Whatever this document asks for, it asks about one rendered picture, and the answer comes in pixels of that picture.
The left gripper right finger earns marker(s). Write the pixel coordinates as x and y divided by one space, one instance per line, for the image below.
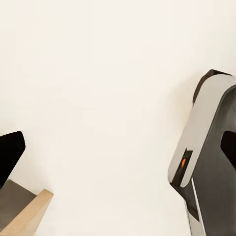
228 146

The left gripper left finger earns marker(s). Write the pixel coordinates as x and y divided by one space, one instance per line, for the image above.
12 147

